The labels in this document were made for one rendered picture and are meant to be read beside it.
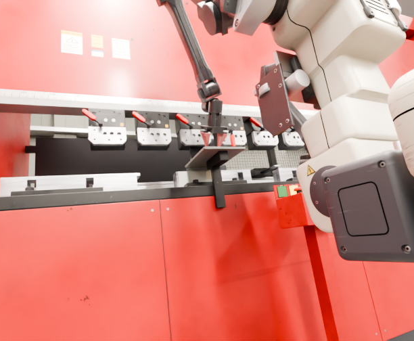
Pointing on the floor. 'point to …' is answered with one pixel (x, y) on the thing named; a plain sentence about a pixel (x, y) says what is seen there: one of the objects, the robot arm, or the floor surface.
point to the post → (271, 157)
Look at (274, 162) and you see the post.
